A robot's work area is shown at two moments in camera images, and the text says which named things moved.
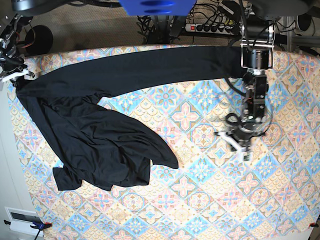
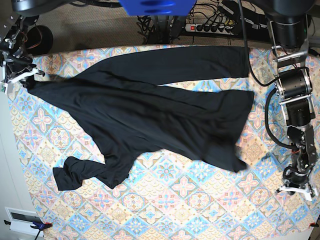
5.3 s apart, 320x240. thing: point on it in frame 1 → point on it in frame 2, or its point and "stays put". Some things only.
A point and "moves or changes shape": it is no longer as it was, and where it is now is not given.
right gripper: [242, 135] → [296, 177]
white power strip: [215, 29] stays put
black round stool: [41, 39] stays put
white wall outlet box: [21, 220] stays put
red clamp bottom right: [313, 224] stays put
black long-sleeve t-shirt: [86, 142] moves or changes shape
